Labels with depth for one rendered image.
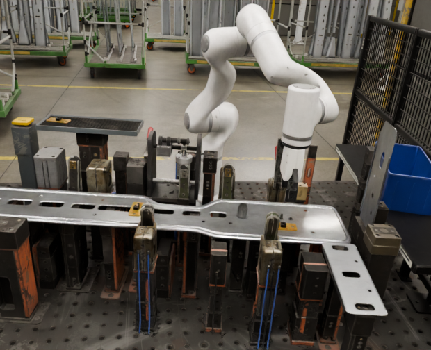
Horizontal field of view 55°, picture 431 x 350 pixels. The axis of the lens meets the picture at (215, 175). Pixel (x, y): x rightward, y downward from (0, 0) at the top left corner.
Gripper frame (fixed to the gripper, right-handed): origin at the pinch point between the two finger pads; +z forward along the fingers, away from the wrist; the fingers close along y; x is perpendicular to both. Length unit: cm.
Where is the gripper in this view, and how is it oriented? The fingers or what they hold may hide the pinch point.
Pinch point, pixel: (288, 191)
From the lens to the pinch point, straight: 126.5
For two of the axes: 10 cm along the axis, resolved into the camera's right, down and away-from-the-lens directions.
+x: 10.0, 0.6, 0.0
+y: -0.2, 4.3, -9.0
